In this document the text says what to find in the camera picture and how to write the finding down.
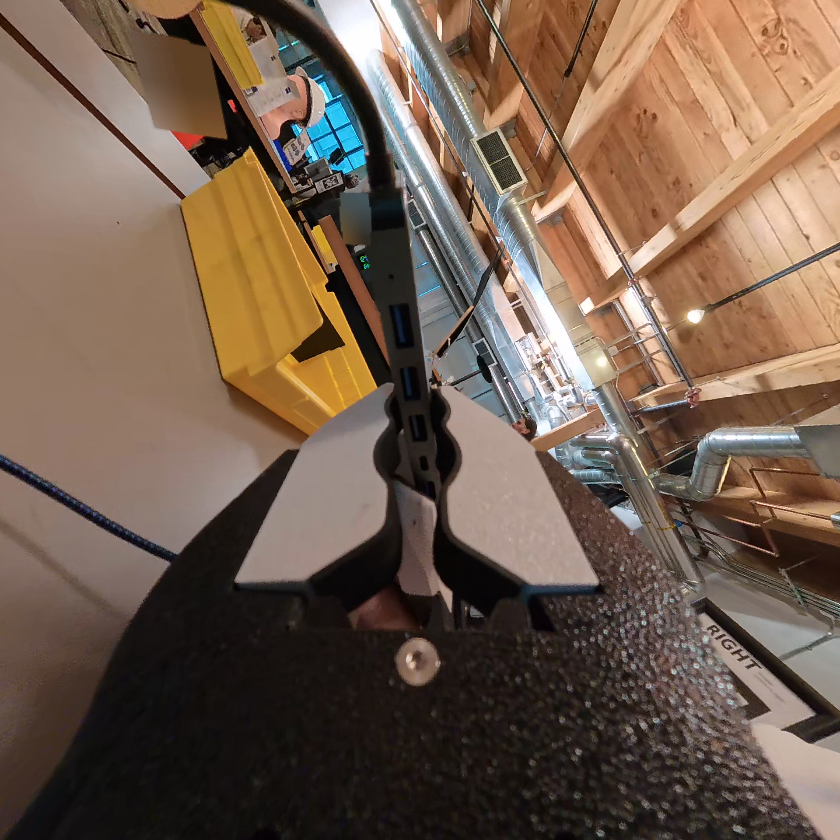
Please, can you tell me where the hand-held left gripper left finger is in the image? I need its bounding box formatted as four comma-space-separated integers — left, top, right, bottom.
233, 384, 403, 606

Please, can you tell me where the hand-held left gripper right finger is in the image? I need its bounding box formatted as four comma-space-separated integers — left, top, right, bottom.
433, 387, 601, 616

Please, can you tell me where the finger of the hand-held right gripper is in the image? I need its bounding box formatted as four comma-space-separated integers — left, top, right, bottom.
394, 487, 439, 597

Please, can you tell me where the yellow plastic bin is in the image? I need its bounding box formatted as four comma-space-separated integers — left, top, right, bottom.
196, 0, 265, 88
180, 147, 379, 437

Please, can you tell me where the blue braided cable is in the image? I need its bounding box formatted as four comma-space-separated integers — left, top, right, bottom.
0, 454, 179, 563

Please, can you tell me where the person's right hand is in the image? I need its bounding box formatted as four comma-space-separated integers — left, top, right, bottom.
348, 586, 429, 632

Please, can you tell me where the black bin divider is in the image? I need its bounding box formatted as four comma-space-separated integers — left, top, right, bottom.
290, 319, 347, 364

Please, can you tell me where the silver pipe bundle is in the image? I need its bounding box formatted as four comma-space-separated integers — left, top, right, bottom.
558, 387, 823, 593

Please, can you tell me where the black ceiling pipe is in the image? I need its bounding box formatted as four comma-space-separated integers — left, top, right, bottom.
472, 0, 698, 389

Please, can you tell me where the white vent grille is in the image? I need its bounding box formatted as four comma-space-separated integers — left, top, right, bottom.
470, 126, 529, 196

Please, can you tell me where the large grid window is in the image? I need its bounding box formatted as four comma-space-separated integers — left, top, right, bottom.
274, 33, 366, 176

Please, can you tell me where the mannequin head white helmet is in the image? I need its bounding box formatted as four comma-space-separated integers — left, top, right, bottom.
261, 66, 328, 140

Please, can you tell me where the silver ventilation duct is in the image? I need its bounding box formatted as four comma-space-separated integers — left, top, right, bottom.
366, 0, 593, 409

